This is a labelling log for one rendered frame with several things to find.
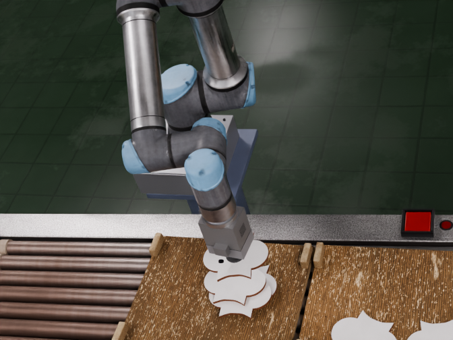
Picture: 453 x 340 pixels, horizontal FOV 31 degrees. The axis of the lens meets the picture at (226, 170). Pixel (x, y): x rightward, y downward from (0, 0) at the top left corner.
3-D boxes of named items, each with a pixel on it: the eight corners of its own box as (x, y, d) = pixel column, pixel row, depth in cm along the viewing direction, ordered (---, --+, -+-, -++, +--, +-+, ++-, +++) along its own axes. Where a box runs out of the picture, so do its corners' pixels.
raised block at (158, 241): (158, 238, 208) (155, 231, 206) (165, 239, 207) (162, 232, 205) (151, 257, 204) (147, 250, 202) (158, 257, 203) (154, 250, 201)
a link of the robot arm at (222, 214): (224, 214, 163) (188, 208, 167) (228, 228, 167) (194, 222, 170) (237, 186, 168) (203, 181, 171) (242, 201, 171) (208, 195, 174)
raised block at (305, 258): (306, 249, 194) (304, 241, 192) (313, 249, 194) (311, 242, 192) (300, 268, 190) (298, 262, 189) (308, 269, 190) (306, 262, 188)
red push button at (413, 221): (406, 215, 197) (405, 211, 196) (431, 215, 195) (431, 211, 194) (404, 234, 193) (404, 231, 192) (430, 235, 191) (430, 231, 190)
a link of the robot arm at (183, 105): (166, 102, 227) (153, 64, 217) (213, 94, 224) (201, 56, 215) (163, 131, 218) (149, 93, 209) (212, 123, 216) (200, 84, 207)
